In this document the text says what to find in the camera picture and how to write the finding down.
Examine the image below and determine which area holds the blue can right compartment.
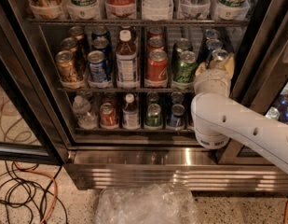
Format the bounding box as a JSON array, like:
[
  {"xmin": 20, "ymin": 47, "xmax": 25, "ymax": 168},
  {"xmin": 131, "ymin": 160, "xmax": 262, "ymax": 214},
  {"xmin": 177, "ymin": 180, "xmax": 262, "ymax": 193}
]
[{"xmin": 280, "ymin": 105, "xmax": 288, "ymax": 123}]

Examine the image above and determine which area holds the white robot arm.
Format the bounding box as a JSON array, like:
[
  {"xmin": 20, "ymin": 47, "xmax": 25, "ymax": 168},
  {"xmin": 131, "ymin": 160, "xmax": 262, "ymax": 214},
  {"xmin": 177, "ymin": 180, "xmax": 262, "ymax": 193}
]
[{"xmin": 191, "ymin": 54, "xmax": 288, "ymax": 174}]

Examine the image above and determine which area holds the back blue redbull can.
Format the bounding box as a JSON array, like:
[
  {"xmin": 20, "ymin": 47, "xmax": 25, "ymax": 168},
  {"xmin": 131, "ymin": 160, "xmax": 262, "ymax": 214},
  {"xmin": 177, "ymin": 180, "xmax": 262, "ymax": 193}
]
[{"xmin": 201, "ymin": 28, "xmax": 220, "ymax": 47}]

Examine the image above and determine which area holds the white bottle top shelf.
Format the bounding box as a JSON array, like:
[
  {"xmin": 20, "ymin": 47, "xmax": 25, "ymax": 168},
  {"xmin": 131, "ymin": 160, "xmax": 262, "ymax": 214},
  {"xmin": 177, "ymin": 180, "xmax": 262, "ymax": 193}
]
[{"xmin": 142, "ymin": 0, "xmax": 173, "ymax": 21}]

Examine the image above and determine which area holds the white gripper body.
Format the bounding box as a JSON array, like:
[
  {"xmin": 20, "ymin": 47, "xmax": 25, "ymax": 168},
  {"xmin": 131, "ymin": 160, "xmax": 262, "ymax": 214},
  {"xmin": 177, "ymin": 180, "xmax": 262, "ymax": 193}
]
[{"xmin": 194, "ymin": 69, "xmax": 231, "ymax": 97}]

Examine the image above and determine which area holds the middle blue redbull can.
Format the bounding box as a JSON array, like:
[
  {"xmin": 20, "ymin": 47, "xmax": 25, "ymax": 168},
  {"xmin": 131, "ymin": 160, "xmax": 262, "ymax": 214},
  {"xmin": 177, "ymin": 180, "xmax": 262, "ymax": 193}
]
[{"xmin": 199, "ymin": 39, "xmax": 223, "ymax": 62}]

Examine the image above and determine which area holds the white green can top right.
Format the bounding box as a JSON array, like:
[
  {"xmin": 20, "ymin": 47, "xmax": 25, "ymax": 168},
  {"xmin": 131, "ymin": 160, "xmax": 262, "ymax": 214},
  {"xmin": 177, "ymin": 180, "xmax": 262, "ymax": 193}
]
[{"xmin": 211, "ymin": 0, "xmax": 250, "ymax": 21}]

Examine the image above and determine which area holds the clear water bottle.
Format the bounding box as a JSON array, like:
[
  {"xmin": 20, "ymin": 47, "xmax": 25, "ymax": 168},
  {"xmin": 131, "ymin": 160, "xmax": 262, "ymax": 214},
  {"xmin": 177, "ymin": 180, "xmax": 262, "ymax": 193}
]
[{"xmin": 73, "ymin": 95, "xmax": 97, "ymax": 130}]

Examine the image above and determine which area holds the tan drink top shelf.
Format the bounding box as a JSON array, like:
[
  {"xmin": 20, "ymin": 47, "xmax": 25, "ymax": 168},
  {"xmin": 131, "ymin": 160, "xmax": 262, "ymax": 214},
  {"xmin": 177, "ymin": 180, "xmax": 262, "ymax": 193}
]
[{"xmin": 29, "ymin": 0, "xmax": 68, "ymax": 20}]

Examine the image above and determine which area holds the back blue pepsi can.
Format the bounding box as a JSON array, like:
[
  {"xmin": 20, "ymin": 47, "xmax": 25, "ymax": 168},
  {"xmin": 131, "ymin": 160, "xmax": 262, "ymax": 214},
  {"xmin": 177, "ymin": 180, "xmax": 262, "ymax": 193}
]
[{"xmin": 91, "ymin": 26, "xmax": 110, "ymax": 39}]

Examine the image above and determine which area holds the red bottle top shelf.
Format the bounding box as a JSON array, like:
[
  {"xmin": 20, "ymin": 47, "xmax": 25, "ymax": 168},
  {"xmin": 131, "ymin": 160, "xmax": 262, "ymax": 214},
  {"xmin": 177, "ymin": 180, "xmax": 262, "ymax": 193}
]
[{"xmin": 105, "ymin": 0, "xmax": 136, "ymax": 19}]

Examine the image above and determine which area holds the black cable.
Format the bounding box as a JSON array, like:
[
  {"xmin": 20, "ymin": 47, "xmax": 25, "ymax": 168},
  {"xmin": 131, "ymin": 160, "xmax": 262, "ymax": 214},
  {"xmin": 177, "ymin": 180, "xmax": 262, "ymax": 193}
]
[{"xmin": 0, "ymin": 160, "xmax": 70, "ymax": 224}]

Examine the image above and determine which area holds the front gold soda can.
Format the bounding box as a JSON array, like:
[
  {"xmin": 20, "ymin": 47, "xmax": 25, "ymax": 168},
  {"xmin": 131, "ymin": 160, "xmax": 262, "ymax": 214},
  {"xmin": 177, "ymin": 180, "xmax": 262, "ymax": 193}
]
[{"xmin": 55, "ymin": 50, "xmax": 82, "ymax": 83}]

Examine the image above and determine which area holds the steel fridge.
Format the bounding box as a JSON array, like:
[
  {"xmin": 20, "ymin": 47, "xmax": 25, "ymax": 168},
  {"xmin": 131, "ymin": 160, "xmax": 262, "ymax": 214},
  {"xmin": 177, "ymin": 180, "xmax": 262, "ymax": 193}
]
[{"xmin": 0, "ymin": 0, "xmax": 288, "ymax": 194}]

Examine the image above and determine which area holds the back gold soda can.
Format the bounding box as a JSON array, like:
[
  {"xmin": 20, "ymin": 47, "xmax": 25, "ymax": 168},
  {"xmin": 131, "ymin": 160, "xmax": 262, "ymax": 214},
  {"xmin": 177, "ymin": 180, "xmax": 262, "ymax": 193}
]
[{"xmin": 68, "ymin": 26, "xmax": 88, "ymax": 48}]

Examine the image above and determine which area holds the front green soda can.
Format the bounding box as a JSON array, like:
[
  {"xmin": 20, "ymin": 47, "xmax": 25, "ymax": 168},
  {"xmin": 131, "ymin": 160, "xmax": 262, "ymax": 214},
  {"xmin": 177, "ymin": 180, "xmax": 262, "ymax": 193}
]
[{"xmin": 172, "ymin": 50, "xmax": 197, "ymax": 84}]

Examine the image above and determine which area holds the green can bottom shelf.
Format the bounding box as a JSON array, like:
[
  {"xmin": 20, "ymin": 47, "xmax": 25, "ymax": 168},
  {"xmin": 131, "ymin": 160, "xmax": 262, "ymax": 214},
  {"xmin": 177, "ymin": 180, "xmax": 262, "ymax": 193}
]
[{"xmin": 145, "ymin": 104, "xmax": 162, "ymax": 128}]

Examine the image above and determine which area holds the blue can bottom shelf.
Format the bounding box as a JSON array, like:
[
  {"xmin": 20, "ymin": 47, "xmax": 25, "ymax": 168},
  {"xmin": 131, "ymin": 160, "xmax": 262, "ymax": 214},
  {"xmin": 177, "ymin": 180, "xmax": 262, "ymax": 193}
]
[{"xmin": 167, "ymin": 104, "xmax": 185, "ymax": 130}]

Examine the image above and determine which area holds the silver can top shelf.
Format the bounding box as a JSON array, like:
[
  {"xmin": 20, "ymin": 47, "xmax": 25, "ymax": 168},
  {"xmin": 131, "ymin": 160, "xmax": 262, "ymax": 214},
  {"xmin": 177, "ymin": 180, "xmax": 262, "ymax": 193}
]
[{"xmin": 176, "ymin": 0, "xmax": 211, "ymax": 20}]

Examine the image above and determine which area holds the white green can top shelf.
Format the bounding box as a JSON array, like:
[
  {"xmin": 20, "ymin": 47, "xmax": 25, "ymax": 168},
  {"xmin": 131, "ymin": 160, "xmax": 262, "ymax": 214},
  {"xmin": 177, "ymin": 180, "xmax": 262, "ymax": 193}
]
[{"xmin": 67, "ymin": 0, "xmax": 100, "ymax": 20}]

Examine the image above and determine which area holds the blue redbull can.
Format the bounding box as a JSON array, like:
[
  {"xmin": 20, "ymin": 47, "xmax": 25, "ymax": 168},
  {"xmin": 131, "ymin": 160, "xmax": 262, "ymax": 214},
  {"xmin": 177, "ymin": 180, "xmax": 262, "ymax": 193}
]
[
  {"xmin": 201, "ymin": 28, "xmax": 220, "ymax": 47},
  {"xmin": 199, "ymin": 39, "xmax": 223, "ymax": 62}
]

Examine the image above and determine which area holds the back green soda can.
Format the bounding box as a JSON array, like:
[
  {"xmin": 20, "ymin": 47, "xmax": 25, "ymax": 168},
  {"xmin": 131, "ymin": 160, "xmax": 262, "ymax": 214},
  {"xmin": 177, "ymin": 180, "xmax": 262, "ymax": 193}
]
[{"xmin": 171, "ymin": 38, "xmax": 193, "ymax": 63}]

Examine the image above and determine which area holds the back red cola can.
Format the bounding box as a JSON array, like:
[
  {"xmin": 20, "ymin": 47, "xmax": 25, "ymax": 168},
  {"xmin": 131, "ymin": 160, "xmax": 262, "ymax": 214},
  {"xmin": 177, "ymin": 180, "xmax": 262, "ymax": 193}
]
[{"xmin": 147, "ymin": 27, "xmax": 164, "ymax": 38}]

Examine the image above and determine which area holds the silver redbull can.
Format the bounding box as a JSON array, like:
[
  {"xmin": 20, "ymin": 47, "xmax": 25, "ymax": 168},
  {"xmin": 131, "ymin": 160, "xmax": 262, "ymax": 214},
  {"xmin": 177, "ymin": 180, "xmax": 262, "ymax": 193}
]
[{"xmin": 208, "ymin": 49, "xmax": 229, "ymax": 69}]

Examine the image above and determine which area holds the green soda can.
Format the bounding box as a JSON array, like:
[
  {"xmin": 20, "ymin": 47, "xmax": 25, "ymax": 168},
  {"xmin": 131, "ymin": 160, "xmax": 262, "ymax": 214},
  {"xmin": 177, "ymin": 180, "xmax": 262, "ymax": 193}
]
[
  {"xmin": 172, "ymin": 50, "xmax": 197, "ymax": 84},
  {"xmin": 171, "ymin": 38, "xmax": 193, "ymax": 63}
]

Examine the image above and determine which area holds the front blue pepsi can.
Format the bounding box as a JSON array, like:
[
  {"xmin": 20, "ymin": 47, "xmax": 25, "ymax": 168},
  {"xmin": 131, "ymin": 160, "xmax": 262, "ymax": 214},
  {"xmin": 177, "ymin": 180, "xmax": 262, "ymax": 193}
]
[{"xmin": 87, "ymin": 50, "xmax": 111, "ymax": 83}]

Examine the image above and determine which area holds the gold soda can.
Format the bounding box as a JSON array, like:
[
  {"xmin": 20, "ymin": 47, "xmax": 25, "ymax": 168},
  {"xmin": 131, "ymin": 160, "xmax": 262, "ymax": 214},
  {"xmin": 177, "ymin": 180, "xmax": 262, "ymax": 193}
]
[
  {"xmin": 61, "ymin": 37, "xmax": 85, "ymax": 66},
  {"xmin": 55, "ymin": 50, "xmax": 82, "ymax": 83},
  {"xmin": 68, "ymin": 26, "xmax": 88, "ymax": 48}
]

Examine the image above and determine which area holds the brown tea bottle shelf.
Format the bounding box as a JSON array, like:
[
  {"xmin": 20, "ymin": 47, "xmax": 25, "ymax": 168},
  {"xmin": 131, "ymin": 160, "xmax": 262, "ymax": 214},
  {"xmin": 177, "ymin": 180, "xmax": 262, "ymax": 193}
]
[
  {"xmin": 116, "ymin": 29, "xmax": 139, "ymax": 88},
  {"xmin": 122, "ymin": 93, "xmax": 140, "ymax": 130}
]

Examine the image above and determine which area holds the front red cola can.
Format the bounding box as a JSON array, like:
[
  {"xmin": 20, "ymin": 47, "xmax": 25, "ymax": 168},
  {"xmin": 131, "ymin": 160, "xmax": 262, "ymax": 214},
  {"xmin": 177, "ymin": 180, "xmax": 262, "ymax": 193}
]
[{"xmin": 144, "ymin": 49, "xmax": 168, "ymax": 88}]

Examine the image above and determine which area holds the glass fridge door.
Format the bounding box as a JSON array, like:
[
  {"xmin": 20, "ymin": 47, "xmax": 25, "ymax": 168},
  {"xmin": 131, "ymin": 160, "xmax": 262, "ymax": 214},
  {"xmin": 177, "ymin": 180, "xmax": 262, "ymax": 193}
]
[{"xmin": 0, "ymin": 0, "xmax": 70, "ymax": 165}]

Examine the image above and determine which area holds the orange cable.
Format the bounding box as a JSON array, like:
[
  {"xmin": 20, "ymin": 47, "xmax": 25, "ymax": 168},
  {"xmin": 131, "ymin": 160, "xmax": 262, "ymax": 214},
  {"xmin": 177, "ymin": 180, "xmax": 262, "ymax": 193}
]
[{"xmin": 13, "ymin": 161, "xmax": 60, "ymax": 224}]

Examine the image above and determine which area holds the blue pepsi can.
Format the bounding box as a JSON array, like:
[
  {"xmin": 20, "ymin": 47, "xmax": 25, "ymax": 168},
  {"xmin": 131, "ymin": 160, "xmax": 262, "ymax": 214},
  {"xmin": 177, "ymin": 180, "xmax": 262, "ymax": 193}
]
[
  {"xmin": 91, "ymin": 37, "xmax": 112, "ymax": 57},
  {"xmin": 87, "ymin": 50, "xmax": 111, "ymax": 83},
  {"xmin": 91, "ymin": 26, "xmax": 110, "ymax": 39}
]

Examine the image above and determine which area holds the red cola can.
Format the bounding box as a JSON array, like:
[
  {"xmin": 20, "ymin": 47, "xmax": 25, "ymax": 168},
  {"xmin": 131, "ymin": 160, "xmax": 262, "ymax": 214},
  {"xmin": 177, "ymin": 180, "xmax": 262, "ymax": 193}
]
[
  {"xmin": 144, "ymin": 49, "xmax": 168, "ymax": 88},
  {"xmin": 147, "ymin": 36, "xmax": 165, "ymax": 51},
  {"xmin": 147, "ymin": 27, "xmax": 164, "ymax": 38}
]

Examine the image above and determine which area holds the red can bottom shelf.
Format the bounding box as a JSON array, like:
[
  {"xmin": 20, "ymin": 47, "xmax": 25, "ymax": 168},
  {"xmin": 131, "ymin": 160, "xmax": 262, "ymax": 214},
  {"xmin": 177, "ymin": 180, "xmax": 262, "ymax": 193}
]
[{"xmin": 100, "ymin": 103, "xmax": 118, "ymax": 129}]

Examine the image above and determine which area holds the brown tea bottle bottom shelf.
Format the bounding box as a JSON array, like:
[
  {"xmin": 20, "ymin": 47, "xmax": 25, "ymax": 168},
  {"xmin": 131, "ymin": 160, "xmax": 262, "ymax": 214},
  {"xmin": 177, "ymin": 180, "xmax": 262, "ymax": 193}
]
[{"xmin": 122, "ymin": 93, "xmax": 140, "ymax": 130}]

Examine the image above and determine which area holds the brown tea bottle middle shelf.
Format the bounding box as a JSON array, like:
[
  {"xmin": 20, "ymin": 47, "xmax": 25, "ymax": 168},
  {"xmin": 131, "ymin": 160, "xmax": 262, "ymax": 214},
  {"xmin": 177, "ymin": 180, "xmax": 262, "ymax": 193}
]
[{"xmin": 116, "ymin": 29, "xmax": 139, "ymax": 88}]

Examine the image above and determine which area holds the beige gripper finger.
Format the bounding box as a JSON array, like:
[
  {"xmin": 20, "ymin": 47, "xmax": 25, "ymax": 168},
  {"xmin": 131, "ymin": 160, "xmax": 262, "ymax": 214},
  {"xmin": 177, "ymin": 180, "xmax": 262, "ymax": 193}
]
[
  {"xmin": 195, "ymin": 62, "xmax": 208, "ymax": 76},
  {"xmin": 225, "ymin": 53, "xmax": 235, "ymax": 78}
]

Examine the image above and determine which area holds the middle gold soda can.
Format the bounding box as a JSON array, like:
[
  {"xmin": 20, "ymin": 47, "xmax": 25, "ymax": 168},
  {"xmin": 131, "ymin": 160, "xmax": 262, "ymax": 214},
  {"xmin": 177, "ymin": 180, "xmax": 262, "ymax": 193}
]
[{"xmin": 61, "ymin": 37, "xmax": 85, "ymax": 66}]

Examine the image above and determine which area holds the middle blue pepsi can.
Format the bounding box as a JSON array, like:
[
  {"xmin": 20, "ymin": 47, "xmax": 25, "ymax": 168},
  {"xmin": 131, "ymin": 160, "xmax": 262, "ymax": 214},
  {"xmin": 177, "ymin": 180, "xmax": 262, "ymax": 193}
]
[{"xmin": 91, "ymin": 37, "xmax": 112, "ymax": 57}]

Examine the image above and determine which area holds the middle red cola can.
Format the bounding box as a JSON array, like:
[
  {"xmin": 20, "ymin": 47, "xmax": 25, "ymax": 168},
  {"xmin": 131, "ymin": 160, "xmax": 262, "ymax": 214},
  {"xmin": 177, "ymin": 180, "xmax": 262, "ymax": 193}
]
[{"xmin": 147, "ymin": 36, "xmax": 165, "ymax": 51}]

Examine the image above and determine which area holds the clear plastic bag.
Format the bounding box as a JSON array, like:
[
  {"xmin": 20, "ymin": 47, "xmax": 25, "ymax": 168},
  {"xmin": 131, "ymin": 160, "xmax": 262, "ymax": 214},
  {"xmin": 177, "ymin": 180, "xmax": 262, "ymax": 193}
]
[{"xmin": 95, "ymin": 184, "xmax": 198, "ymax": 224}]

